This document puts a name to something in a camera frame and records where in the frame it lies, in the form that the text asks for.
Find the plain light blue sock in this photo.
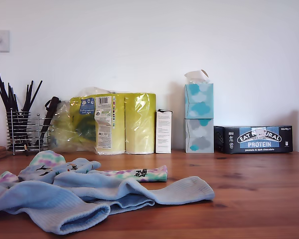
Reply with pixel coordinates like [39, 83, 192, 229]
[0, 179, 111, 236]
[53, 171, 216, 209]

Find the pastel tie-dye sock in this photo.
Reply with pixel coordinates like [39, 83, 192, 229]
[0, 150, 66, 189]
[89, 165, 169, 184]

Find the white cardboard carton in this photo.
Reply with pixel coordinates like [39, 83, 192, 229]
[155, 108, 174, 154]

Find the yellow kitchen roll pack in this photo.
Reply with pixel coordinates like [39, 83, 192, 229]
[49, 86, 157, 155]

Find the blue cloud tissue box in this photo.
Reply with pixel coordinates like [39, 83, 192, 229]
[184, 83, 214, 119]

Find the white tissue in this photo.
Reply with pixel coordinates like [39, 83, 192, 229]
[184, 69, 211, 85]

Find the black protein bar box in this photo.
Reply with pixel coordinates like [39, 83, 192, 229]
[213, 124, 294, 154]

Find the thin black stick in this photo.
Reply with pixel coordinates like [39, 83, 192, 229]
[20, 79, 34, 118]
[0, 83, 14, 118]
[0, 72, 18, 118]
[24, 80, 43, 118]

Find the dark brown utensil handle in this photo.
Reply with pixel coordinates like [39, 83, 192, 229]
[38, 96, 62, 150]

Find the chrome wire utensil holder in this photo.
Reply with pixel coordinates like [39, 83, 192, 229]
[5, 107, 52, 155]

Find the white wall light switch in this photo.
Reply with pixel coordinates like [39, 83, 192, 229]
[0, 30, 10, 53]

